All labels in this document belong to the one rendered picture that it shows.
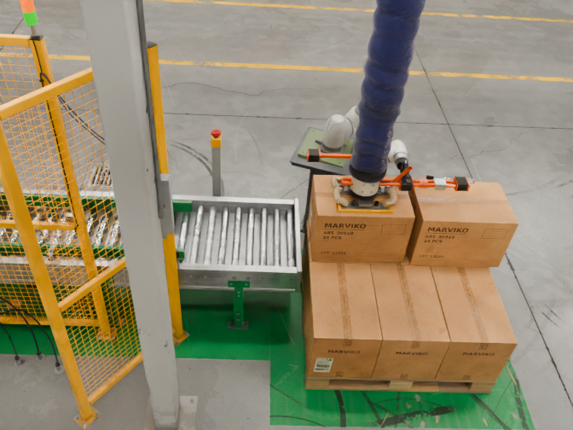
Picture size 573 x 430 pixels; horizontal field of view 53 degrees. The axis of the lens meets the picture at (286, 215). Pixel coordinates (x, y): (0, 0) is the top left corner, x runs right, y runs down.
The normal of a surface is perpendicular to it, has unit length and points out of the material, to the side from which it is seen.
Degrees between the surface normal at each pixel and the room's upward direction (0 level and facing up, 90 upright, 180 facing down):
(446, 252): 90
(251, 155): 0
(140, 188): 90
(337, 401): 0
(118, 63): 90
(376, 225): 90
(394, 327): 0
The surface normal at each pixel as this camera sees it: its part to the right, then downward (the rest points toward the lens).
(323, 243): 0.04, 0.67
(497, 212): 0.07, -0.74
